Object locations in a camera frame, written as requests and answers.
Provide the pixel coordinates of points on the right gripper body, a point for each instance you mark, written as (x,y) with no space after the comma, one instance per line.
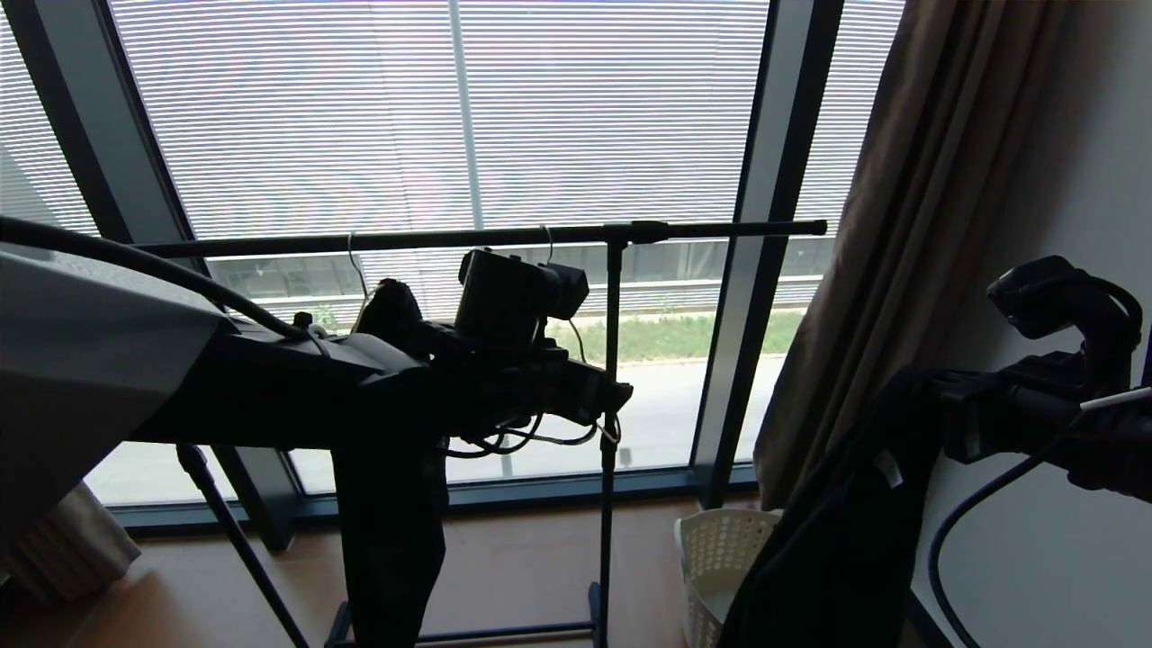
(1008,414)

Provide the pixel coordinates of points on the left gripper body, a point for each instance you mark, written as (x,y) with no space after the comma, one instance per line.
(580,391)

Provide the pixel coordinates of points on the pink clothes hanger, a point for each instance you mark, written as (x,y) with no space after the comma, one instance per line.
(548,247)
(360,279)

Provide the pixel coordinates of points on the black garment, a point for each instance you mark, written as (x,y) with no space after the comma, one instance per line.
(828,558)
(387,540)

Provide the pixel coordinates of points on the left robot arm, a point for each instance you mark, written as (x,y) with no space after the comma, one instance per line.
(90,360)

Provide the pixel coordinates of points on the black clothes rack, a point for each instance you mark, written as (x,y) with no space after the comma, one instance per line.
(450,238)

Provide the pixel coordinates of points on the white laundry basket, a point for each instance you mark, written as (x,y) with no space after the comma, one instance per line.
(720,549)

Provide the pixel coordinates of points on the brown curtain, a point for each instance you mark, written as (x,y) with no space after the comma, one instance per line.
(72,549)
(900,270)

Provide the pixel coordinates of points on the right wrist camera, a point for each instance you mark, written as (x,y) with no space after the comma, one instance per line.
(1035,297)

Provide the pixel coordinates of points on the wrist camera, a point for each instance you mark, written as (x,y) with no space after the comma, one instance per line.
(504,297)
(1035,297)

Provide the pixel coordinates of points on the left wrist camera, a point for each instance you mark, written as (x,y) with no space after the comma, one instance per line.
(504,297)

